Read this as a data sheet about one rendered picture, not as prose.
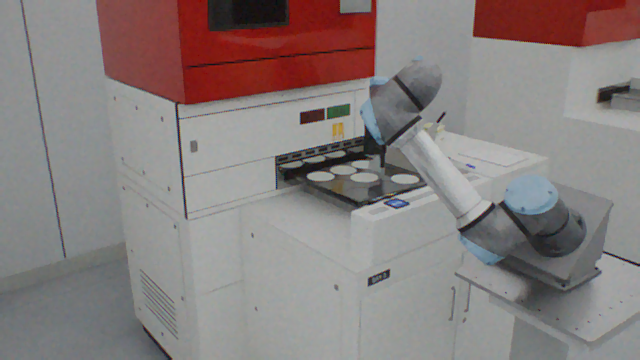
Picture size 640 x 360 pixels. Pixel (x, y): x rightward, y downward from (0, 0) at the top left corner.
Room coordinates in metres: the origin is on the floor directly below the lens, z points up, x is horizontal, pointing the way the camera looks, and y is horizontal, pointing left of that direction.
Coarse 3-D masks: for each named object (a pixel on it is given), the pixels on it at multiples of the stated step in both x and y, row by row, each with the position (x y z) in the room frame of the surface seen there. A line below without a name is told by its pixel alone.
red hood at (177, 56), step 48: (96, 0) 2.30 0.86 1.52; (144, 0) 1.92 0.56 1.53; (192, 0) 1.75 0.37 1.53; (240, 0) 1.86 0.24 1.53; (288, 0) 1.97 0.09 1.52; (336, 0) 2.10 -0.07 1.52; (144, 48) 1.95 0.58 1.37; (192, 48) 1.75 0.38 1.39; (240, 48) 1.85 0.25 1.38; (288, 48) 1.97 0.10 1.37; (336, 48) 2.10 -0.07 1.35; (192, 96) 1.74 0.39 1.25; (240, 96) 1.85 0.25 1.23
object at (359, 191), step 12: (312, 180) 1.93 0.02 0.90; (336, 180) 1.93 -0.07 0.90; (348, 180) 1.93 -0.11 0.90; (384, 180) 1.93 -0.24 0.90; (420, 180) 1.93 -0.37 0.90; (336, 192) 1.81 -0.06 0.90; (348, 192) 1.81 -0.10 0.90; (360, 192) 1.81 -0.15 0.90; (372, 192) 1.81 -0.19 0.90; (384, 192) 1.81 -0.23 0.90
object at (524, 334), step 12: (516, 324) 1.40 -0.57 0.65; (528, 324) 1.35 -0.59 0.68; (516, 336) 1.39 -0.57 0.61; (528, 336) 1.35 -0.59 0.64; (540, 336) 1.33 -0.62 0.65; (552, 336) 1.32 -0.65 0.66; (516, 348) 1.38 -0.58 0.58; (528, 348) 1.34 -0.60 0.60; (540, 348) 1.33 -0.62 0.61; (552, 348) 1.32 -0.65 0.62; (564, 348) 1.33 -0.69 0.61
